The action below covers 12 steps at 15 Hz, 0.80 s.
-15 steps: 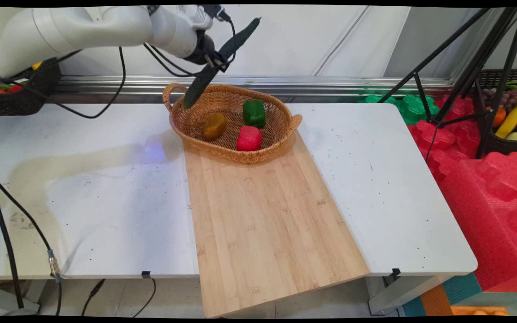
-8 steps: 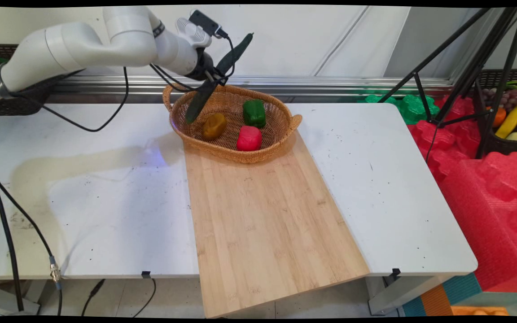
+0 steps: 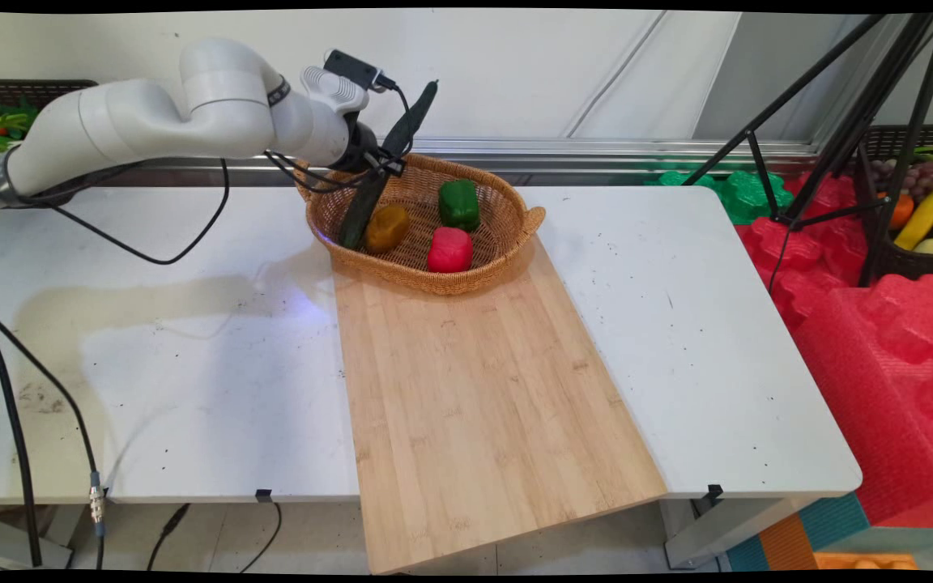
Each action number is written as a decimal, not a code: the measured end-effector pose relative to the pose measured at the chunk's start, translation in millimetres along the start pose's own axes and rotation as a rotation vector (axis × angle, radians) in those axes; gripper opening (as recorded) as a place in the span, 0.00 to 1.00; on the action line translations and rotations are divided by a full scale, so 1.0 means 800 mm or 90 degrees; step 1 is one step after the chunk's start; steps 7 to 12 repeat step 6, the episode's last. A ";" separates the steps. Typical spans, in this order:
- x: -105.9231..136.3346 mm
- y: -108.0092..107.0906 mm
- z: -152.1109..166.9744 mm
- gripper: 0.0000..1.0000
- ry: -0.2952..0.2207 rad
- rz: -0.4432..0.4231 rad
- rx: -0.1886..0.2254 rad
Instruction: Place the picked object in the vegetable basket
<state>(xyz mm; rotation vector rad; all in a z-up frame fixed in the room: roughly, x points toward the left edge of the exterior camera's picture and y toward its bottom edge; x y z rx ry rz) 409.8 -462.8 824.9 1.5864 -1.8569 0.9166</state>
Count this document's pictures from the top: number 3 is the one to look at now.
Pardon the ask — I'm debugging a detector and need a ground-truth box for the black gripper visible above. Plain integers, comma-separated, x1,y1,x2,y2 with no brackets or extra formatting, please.
332,121,408,181

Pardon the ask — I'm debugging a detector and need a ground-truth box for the dark green cucumber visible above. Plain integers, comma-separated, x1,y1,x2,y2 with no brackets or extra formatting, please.
339,79,440,250

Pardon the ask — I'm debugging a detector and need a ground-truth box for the green bell pepper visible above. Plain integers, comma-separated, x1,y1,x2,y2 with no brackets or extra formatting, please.
437,179,482,232

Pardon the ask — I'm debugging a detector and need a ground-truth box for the brown potato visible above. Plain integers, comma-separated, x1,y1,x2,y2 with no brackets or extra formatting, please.
364,203,411,254

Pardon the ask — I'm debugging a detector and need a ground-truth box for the red bell pepper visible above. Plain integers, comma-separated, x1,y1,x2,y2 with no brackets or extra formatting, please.
427,227,474,274

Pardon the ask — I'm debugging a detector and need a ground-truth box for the woven wicker basket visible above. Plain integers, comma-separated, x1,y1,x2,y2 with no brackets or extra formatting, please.
295,152,547,296

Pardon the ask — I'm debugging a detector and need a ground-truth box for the wooden cutting board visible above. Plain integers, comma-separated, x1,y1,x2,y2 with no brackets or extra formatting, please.
331,235,668,574

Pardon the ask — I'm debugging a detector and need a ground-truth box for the green foam packing sheet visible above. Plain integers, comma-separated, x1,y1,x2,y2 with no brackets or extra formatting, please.
645,166,795,226

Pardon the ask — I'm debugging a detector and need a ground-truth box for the black basket with vegetables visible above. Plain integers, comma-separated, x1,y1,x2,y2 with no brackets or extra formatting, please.
0,79,100,207

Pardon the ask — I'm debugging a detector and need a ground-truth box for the red foam packing sheet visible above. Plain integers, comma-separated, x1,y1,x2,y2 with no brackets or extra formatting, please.
734,172,880,329
790,274,933,527

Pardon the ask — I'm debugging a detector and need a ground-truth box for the black tripod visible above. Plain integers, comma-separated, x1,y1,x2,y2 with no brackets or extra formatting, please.
681,12,933,288

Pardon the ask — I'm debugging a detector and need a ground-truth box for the grey table leg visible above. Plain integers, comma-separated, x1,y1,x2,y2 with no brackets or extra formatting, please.
661,496,807,569

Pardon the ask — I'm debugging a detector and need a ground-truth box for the purple grapes bunch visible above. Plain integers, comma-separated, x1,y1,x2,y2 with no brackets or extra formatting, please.
871,160,933,199

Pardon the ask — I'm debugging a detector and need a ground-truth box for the black basket with fruit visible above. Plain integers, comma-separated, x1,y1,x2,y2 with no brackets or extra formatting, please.
859,124,933,283

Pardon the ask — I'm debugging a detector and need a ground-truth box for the yellow banana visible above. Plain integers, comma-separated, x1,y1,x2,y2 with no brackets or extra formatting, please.
894,180,933,250

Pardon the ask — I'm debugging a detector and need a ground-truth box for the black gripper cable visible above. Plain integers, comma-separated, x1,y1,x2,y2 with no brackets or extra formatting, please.
264,77,412,195

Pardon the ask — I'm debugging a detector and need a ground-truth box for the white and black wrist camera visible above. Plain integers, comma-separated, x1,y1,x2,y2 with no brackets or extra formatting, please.
300,49,398,115

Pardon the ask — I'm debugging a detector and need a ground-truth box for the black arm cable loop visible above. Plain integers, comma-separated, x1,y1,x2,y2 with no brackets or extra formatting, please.
0,158,231,266

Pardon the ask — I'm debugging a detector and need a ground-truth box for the aluminium rail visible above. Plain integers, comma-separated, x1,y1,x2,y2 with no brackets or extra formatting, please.
90,136,824,187

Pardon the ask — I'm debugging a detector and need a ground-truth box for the thin black floor cable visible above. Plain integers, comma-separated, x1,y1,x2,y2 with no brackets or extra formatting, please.
147,504,190,572
240,502,283,574

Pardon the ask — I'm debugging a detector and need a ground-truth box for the black cable with metal connector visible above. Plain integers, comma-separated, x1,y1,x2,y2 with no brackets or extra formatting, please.
0,312,108,569

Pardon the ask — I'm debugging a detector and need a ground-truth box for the thick black cable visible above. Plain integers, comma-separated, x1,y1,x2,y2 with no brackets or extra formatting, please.
0,296,43,568

